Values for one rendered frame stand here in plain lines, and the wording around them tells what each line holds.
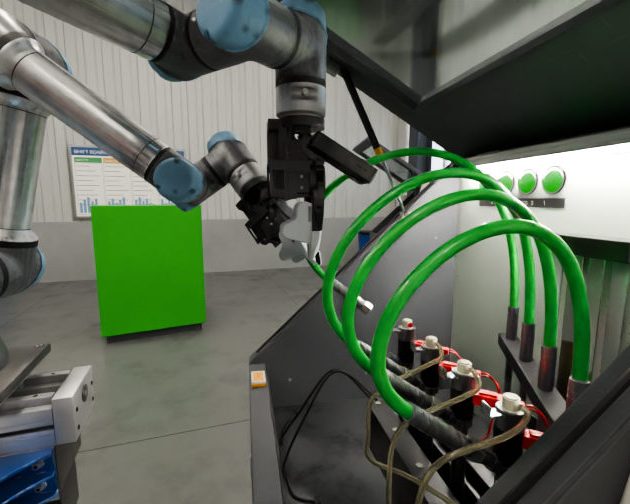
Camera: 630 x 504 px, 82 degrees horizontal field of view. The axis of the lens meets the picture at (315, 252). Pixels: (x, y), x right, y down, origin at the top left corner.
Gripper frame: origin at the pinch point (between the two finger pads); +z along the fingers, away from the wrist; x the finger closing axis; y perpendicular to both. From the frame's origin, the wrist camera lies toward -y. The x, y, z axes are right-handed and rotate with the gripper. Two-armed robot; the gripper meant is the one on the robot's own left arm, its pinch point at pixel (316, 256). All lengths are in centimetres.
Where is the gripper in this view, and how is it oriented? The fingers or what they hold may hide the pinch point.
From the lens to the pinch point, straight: 68.3
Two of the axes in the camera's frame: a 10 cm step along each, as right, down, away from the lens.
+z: 5.6, 7.6, -3.3
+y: -7.2, 6.4, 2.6
